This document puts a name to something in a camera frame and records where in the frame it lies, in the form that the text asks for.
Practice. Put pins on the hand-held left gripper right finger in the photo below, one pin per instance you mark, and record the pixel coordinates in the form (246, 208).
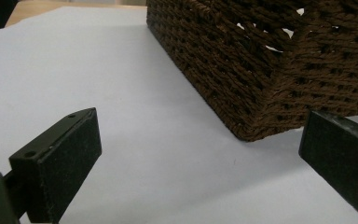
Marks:
(341, 150)

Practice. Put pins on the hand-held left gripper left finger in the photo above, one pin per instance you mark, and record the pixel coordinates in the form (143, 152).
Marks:
(62, 161)

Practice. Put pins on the brown woven basket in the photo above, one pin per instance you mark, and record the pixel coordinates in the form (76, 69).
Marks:
(261, 68)

